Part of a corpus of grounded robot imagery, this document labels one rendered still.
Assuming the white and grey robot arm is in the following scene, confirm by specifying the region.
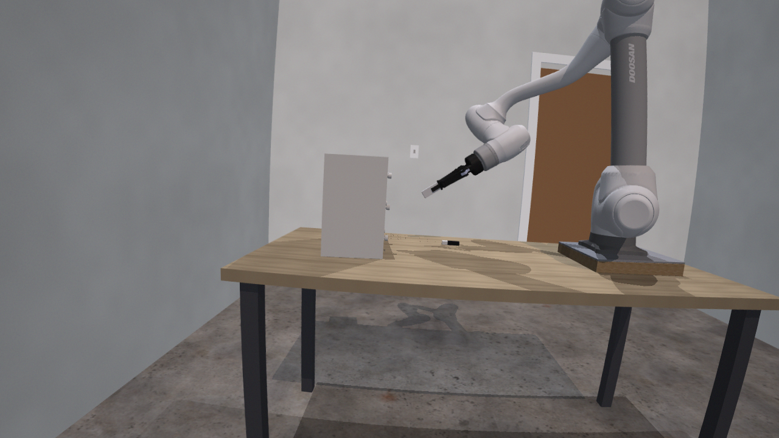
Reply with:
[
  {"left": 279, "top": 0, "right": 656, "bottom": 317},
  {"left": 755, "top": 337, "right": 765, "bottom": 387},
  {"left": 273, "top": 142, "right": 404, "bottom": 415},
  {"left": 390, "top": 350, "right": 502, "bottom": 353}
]
[{"left": 465, "top": 0, "right": 659, "bottom": 256}]

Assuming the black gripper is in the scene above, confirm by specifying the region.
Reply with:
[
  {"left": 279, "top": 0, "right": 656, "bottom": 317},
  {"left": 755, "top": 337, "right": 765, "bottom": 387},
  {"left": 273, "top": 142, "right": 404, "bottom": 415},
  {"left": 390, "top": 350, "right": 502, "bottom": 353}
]
[{"left": 422, "top": 154, "right": 484, "bottom": 198}]

